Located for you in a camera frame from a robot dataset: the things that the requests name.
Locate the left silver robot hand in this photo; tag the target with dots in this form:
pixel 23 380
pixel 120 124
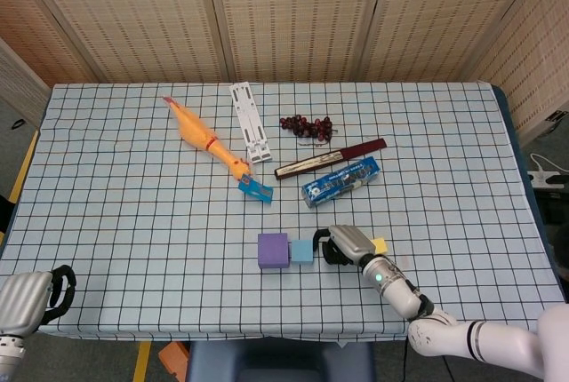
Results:
pixel 22 302

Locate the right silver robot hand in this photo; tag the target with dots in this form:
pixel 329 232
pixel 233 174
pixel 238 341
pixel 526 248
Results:
pixel 351 242

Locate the small yellow foam cube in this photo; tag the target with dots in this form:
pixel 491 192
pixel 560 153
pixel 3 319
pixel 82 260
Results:
pixel 381 246

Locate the medium blue foam cube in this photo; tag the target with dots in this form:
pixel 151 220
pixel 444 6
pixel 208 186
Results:
pixel 302 251

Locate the large purple foam cube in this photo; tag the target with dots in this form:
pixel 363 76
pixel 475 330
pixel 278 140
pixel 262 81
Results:
pixel 273 249

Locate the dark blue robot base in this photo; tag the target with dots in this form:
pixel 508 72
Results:
pixel 266 362

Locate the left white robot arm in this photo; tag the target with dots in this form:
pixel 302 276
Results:
pixel 9 357

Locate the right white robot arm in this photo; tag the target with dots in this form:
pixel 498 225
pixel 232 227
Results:
pixel 395 293

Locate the blue cookie box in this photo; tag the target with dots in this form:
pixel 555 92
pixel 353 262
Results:
pixel 340 182

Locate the dark red folded fan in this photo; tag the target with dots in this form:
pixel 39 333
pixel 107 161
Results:
pixel 324 160

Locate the dark red grape bunch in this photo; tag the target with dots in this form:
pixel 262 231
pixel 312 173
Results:
pixel 306 126

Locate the light blue checkered tablecloth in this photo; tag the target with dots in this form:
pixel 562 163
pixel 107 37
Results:
pixel 133 222

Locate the white folding stand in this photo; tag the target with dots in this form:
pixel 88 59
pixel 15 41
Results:
pixel 249 124

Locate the orange floor object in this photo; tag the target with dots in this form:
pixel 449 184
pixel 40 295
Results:
pixel 173 360

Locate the yellow rubber chicken toy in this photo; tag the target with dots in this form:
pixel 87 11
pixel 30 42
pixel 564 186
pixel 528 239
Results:
pixel 193 129

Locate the white power strip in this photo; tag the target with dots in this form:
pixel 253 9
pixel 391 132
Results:
pixel 544 177

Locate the woven bamboo screen panel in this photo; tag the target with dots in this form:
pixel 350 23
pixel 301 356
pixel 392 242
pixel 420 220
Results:
pixel 18 84
pixel 538 53
pixel 298 13
pixel 444 13
pixel 133 13
pixel 31 22

